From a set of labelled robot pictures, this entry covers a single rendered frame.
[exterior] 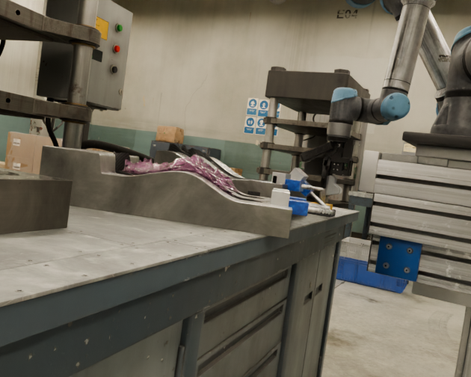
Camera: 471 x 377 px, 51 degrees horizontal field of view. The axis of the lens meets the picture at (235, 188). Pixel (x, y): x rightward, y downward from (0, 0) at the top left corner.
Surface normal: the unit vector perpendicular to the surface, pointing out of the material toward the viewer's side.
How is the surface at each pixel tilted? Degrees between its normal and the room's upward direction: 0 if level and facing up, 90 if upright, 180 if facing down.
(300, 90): 90
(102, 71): 90
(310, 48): 90
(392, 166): 90
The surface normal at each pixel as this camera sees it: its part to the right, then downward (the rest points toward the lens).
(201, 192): -0.10, 0.04
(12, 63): 0.89, 0.14
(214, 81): -0.44, -0.01
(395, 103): 0.13, 0.07
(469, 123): -0.33, -0.30
